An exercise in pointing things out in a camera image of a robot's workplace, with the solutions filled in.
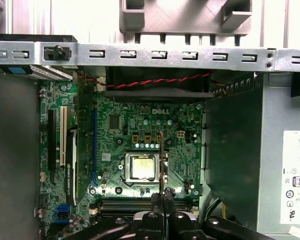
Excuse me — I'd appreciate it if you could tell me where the blue expansion slot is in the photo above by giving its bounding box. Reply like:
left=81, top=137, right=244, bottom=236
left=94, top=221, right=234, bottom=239
left=91, top=108, right=98, bottom=187

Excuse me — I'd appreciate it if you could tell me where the white expansion slot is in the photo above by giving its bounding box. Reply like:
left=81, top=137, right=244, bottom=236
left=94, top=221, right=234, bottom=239
left=59, top=106, right=67, bottom=168

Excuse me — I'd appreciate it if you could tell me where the yellow wire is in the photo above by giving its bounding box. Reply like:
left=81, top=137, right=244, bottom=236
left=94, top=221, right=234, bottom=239
left=220, top=199, right=228, bottom=221

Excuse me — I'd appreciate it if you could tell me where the green motherboard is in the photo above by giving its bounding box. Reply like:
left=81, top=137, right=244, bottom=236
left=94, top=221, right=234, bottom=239
left=37, top=82, right=207, bottom=240

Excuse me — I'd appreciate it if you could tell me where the metal socket cover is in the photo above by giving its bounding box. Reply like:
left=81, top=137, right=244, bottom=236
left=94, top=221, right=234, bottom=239
left=123, top=151, right=169, bottom=185

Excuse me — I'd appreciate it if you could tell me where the black RAM slot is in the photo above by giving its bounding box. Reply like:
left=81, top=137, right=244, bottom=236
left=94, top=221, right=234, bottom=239
left=99, top=197, right=197, bottom=205
left=99, top=205, right=197, bottom=214

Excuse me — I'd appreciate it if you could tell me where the grey power supply unit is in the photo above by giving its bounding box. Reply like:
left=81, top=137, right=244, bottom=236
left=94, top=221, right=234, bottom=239
left=204, top=72, right=300, bottom=240

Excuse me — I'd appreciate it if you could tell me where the grey parts rack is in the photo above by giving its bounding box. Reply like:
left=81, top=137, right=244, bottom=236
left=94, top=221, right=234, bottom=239
left=119, top=0, right=253, bottom=47

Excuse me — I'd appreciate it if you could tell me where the black PC case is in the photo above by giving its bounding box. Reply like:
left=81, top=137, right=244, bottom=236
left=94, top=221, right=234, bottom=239
left=0, top=32, right=300, bottom=240

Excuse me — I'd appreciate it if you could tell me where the black case latch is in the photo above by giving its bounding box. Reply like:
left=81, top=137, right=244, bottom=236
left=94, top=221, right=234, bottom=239
left=43, top=44, right=73, bottom=62

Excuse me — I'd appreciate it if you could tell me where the black expansion slot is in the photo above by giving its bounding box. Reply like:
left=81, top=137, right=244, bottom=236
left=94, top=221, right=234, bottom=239
left=47, top=108, right=58, bottom=181

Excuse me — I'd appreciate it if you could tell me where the silver CPU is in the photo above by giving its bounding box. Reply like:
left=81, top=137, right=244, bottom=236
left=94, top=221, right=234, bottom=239
left=129, top=154, right=157, bottom=180

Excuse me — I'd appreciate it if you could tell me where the green RAM stick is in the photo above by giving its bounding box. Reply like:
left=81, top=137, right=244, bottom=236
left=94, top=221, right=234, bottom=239
left=157, top=130, right=166, bottom=216

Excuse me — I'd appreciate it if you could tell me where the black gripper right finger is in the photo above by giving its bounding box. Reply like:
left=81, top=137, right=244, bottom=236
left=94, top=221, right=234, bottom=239
left=164, top=188, right=275, bottom=240

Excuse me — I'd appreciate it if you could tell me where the blue SATA connector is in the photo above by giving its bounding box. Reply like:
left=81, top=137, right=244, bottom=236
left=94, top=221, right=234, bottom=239
left=52, top=204, right=73, bottom=224

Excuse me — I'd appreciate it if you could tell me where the blue retainer tab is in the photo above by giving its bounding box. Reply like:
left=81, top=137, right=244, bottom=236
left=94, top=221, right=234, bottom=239
left=7, top=65, right=33, bottom=76

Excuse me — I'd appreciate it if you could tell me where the red black twisted wire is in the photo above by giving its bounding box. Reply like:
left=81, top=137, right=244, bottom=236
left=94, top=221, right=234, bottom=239
left=79, top=71, right=215, bottom=90

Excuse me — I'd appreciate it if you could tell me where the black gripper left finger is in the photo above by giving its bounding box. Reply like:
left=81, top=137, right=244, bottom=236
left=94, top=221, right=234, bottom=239
left=86, top=192, right=164, bottom=240

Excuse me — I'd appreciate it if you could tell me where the black graphics card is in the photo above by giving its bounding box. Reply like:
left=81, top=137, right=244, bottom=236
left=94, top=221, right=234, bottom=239
left=64, top=71, right=96, bottom=207

